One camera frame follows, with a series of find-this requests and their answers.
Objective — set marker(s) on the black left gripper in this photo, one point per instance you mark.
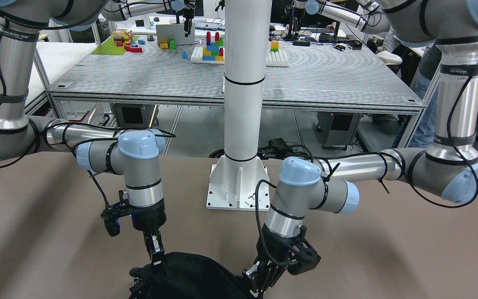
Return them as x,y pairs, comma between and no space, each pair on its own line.
273,246

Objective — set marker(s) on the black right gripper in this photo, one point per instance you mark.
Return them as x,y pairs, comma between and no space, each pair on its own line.
149,219

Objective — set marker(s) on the black printed t-shirt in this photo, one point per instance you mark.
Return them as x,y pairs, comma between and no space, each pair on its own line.
187,276

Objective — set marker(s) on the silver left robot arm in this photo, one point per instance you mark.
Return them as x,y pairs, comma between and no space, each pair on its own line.
447,168

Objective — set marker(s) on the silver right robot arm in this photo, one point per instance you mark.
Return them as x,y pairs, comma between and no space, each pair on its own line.
132,153

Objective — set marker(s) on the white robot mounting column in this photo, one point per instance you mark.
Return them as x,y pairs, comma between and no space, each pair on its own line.
233,179

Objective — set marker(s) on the white plastic crate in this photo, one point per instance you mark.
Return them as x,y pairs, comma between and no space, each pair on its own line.
83,111

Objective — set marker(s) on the white lego baseplate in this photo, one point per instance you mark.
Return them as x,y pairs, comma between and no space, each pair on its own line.
277,58

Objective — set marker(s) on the green lego baseplate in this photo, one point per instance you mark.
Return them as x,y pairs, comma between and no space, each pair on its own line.
118,47

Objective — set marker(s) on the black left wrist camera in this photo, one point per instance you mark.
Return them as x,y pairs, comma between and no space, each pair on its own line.
305,258

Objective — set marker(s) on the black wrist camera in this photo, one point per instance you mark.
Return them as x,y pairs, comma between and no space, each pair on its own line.
305,258
112,213

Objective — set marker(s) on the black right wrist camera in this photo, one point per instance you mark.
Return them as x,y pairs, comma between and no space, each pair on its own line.
112,213

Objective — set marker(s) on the aluminium frame striped table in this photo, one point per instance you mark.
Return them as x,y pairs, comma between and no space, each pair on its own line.
312,78

